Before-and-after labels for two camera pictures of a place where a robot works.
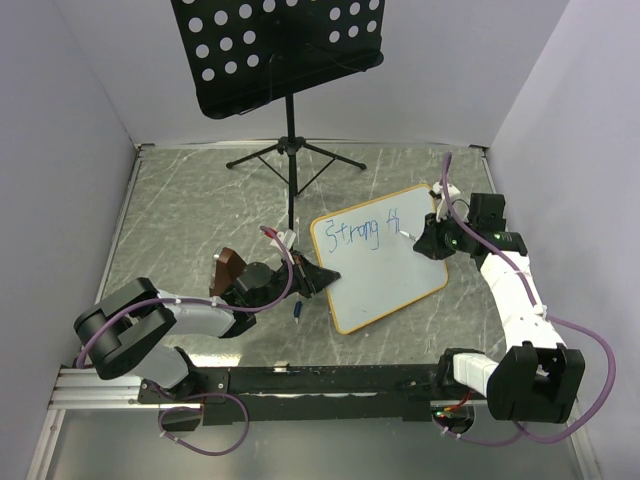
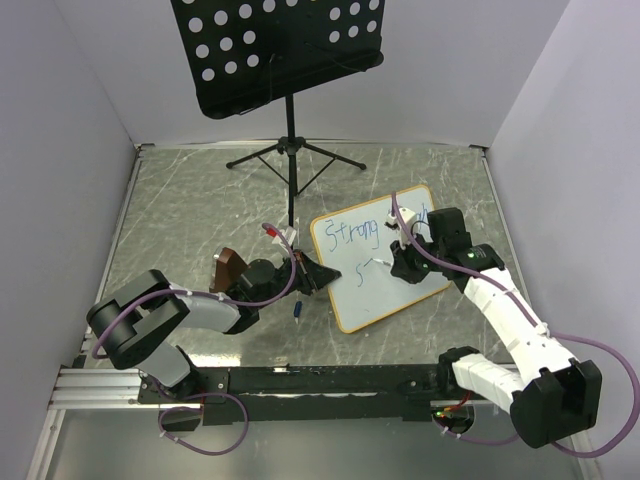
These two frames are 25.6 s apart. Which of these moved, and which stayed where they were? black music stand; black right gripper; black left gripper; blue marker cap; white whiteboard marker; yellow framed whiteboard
Moved: white whiteboard marker; black right gripper
Stayed: blue marker cap; black music stand; black left gripper; yellow framed whiteboard
